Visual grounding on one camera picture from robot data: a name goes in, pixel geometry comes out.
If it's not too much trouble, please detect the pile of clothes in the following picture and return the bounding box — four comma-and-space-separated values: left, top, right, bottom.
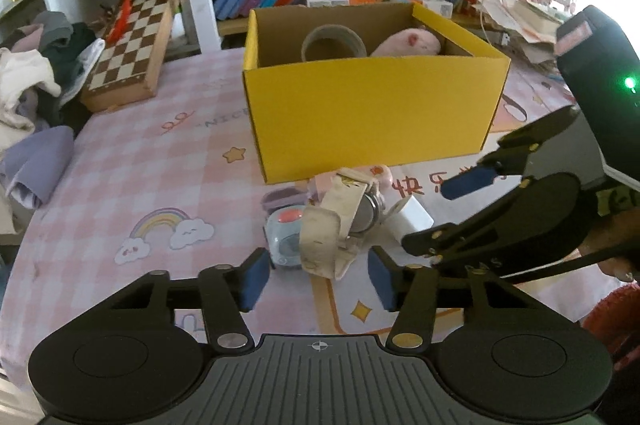
0, 9, 107, 147

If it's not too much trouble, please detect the pink plush toy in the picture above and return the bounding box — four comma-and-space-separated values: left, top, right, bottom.
369, 25, 444, 57

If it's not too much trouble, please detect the wooden chessboard box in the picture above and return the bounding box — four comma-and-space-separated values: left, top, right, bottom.
80, 0, 181, 114

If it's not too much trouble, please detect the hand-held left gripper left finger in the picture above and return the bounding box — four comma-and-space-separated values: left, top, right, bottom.
99, 247, 272, 354

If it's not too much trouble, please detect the small white carton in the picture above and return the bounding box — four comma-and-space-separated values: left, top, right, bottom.
422, 0, 454, 19

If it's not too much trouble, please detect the small light blue alarm clock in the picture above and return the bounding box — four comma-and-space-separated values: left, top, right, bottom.
263, 205, 307, 271

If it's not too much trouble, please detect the red bottle with white cap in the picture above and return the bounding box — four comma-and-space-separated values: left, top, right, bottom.
105, 0, 136, 46

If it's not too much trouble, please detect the small grey case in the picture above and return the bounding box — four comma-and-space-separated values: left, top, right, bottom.
262, 188, 309, 214

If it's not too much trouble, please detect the yellow cardboard box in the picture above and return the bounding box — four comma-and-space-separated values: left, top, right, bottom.
242, 2, 512, 185

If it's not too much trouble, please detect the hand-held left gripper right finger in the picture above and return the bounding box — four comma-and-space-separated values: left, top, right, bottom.
367, 247, 557, 352

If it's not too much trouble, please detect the pink checked tablecloth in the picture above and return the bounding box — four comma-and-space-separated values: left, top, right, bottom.
0, 48, 640, 388

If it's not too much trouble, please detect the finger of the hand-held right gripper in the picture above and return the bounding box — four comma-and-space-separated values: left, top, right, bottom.
400, 192, 531, 278
440, 105, 583, 202

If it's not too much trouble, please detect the person's right hand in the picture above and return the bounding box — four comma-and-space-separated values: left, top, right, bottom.
579, 208, 640, 284

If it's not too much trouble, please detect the purple cloth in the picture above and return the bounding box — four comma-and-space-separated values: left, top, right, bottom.
0, 125, 77, 209

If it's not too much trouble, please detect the pile of papers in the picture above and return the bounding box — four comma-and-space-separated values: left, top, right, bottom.
472, 0, 577, 77

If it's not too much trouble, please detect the white charger adapter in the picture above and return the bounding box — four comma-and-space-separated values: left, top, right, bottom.
382, 195, 435, 247

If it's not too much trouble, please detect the brown tape roll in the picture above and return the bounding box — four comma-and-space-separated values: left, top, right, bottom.
301, 25, 369, 62

